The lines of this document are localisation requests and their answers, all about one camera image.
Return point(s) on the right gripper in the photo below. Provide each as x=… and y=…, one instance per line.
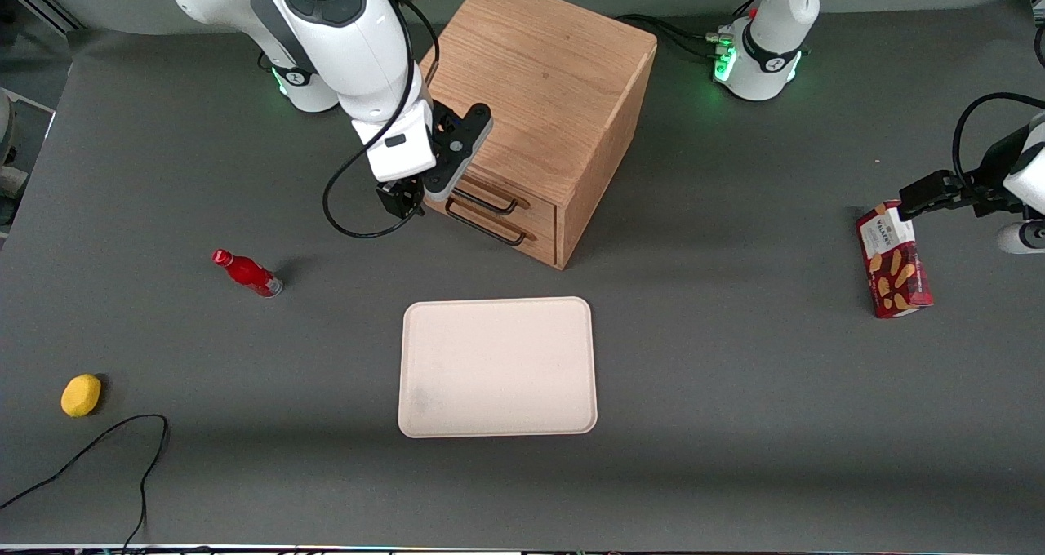
x=398, y=197

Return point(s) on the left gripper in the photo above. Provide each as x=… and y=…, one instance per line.
x=987, y=181

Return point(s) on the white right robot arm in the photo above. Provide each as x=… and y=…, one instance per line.
x=326, y=41

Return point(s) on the wooden drawer cabinet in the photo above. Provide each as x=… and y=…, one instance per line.
x=539, y=73

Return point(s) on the red tartan shortbread box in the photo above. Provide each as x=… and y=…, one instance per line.
x=894, y=269

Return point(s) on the red bottle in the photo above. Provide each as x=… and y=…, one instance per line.
x=249, y=273

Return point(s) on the beige plastic tray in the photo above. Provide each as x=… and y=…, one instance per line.
x=498, y=367

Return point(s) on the yellow lemon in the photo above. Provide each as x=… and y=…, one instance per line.
x=81, y=396

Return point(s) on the grey background equipment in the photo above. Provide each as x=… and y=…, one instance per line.
x=8, y=179

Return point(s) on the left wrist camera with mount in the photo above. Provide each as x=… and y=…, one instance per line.
x=1020, y=238

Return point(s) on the aluminium frame rail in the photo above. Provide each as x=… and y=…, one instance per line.
x=49, y=12

